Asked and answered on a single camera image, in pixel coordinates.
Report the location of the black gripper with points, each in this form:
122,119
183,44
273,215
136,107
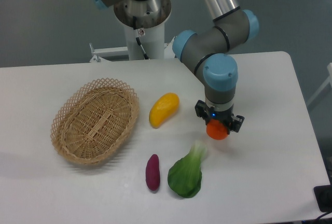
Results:
222,112

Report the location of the orange fruit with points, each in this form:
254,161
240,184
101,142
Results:
216,130

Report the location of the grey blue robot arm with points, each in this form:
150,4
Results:
205,55

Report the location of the yellow mango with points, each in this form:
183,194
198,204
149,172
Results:
165,107

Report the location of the green bok choy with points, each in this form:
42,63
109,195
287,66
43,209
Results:
185,176

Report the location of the purple sweet potato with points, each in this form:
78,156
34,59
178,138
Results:
152,173

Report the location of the black device at table edge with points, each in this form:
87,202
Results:
323,197

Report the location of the woven wicker basket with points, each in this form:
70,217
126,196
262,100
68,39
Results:
95,121

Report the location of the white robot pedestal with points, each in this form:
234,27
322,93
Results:
143,23

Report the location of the white frame right edge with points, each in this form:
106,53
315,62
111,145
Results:
321,92

